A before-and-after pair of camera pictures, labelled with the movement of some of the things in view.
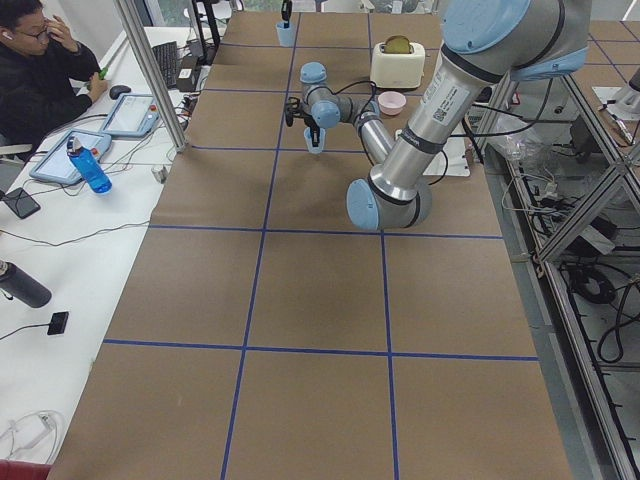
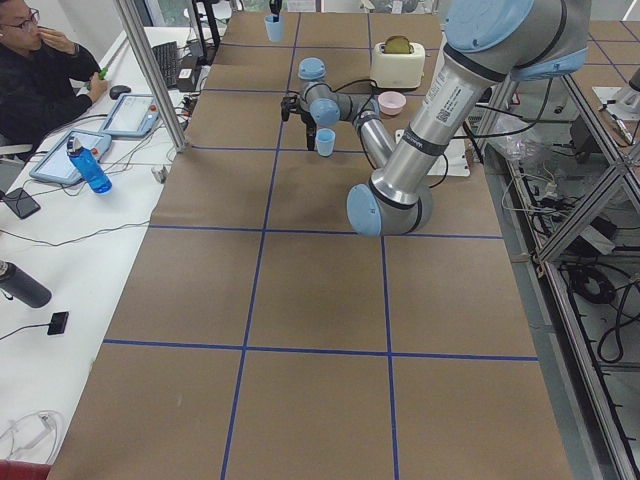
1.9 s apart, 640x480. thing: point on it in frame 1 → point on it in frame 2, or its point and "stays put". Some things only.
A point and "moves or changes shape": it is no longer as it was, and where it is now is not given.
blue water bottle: (90, 166) stays put
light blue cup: (308, 135) moves or changes shape
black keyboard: (167, 56) stays put
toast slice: (397, 44) stays put
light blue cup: (286, 35) → (276, 30)
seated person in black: (44, 76) stays put
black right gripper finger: (286, 11) → (275, 6)
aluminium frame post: (129, 14) stays put
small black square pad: (58, 323) stays put
